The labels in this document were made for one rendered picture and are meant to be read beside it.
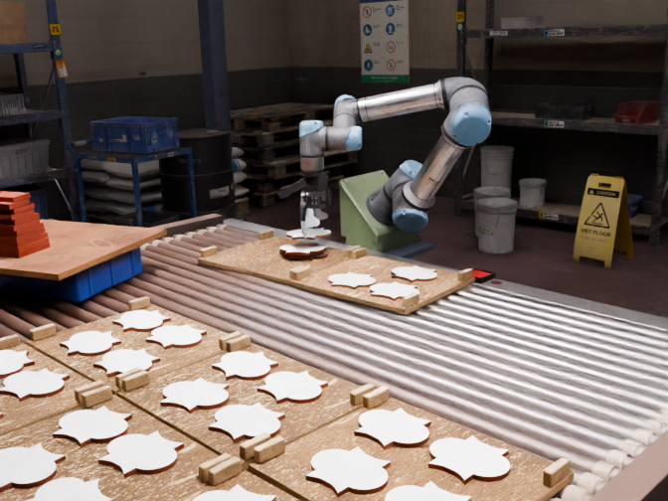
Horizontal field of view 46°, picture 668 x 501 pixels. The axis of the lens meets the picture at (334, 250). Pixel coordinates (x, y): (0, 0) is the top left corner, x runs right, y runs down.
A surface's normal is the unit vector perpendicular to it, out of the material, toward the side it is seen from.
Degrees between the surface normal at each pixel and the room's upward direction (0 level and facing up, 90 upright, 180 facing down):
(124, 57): 90
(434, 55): 90
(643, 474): 0
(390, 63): 90
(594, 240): 78
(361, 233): 90
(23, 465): 0
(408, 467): 0
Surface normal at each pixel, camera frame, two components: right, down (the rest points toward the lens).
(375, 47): -0.66, 0.22
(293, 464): -0.03, -0.96
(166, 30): 0.75, 0.16
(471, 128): 0.00, 0.65
